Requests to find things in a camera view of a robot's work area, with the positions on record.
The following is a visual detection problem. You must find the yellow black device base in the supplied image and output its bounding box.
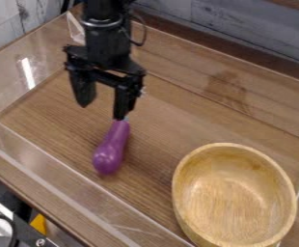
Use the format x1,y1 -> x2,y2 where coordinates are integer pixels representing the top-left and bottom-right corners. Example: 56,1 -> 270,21
14,214 -> 66,247

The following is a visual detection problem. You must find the purple toy eggplant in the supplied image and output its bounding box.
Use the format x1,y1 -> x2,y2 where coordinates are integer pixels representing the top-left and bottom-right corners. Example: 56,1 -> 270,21
94,120 -> 131,175

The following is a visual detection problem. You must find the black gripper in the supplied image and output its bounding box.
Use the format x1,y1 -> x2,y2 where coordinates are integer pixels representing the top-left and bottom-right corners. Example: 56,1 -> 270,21
63,18 -> 147,121

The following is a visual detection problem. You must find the brown wooden bowl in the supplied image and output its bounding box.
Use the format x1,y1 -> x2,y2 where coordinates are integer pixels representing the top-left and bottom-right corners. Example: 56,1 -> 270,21
171,143 -> 298,247

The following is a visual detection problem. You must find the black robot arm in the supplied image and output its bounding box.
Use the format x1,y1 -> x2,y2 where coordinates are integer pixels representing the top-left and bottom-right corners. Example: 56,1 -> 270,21
63,0 -> 147,121

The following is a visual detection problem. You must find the clear acrylic barrier wall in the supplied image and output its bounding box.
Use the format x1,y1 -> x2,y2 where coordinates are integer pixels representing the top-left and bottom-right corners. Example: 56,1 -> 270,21
0,18 -> 299,247

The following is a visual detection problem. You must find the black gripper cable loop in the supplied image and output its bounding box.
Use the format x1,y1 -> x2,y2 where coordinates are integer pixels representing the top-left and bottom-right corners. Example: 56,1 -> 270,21
125,13 -> 150,47

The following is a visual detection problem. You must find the black cable bottom left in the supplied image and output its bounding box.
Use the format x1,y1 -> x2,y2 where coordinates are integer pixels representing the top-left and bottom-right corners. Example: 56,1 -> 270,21
0,213 -> 20,247

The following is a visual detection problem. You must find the clear acrylic corner bracket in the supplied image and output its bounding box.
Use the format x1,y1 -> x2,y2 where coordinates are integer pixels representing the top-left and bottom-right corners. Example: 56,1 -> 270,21
66,13 -> 86,44

